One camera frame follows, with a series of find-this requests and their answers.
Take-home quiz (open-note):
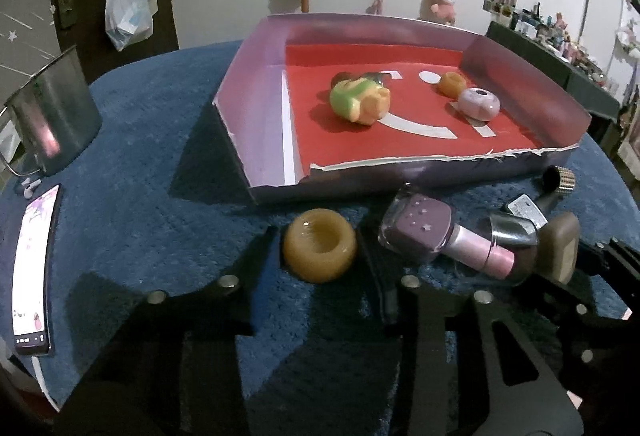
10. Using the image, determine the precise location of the glitter bottle with brown cap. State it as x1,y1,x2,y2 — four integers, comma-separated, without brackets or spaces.
332,72,388,89

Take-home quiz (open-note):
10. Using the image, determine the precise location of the table with dark cloth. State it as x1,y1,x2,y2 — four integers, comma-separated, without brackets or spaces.
485,20,623,121

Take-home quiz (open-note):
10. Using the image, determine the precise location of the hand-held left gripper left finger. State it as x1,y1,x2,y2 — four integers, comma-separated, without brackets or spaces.
60,226,281,436

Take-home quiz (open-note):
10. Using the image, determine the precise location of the purple bottle with pink cap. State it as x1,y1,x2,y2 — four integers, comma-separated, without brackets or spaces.
378,193,516,279

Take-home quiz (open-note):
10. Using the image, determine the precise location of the amber round jar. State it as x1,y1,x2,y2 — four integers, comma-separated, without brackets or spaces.
437,72,468,99
282,209,358,284

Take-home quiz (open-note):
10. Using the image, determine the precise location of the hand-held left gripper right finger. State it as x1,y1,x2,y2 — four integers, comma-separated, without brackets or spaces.
357,228,586,436

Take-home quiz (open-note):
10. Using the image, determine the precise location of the metal cup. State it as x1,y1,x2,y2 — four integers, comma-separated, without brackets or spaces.
2,44,103,177

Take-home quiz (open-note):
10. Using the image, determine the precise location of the white plastic bag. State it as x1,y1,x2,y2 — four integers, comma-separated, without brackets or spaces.
104,0,155,52

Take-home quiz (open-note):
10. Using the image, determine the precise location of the smartphone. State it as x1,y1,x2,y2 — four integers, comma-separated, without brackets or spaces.
11,184,63,357

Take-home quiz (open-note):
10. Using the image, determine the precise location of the clear glass cup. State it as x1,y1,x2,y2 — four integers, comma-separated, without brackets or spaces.
452,211,543,289

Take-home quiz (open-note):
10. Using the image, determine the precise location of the brown square case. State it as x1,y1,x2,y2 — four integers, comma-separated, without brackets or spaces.
537,211,582,285

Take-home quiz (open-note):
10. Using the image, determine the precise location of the blue textured mat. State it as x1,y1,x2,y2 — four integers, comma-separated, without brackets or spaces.
0,43,640,436

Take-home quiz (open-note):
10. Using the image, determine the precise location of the green and yellow toy figure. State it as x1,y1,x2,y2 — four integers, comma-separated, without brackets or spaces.
329,76,392,125

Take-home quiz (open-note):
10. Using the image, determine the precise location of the pink pig plush toy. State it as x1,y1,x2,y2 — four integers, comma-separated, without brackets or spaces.
425,0,458,25

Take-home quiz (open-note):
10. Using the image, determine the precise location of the white cable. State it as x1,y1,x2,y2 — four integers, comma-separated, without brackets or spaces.
32,353,58,409

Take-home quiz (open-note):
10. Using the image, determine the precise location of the pink and red cardboard box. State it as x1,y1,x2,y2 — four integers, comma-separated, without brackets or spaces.
212,13,593,205

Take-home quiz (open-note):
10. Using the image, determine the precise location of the row of cosmetic bottles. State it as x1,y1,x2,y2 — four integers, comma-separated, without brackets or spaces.
487,0,640,101

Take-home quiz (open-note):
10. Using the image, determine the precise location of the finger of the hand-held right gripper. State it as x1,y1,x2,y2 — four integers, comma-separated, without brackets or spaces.
525,273,632,332
575,237,640,283

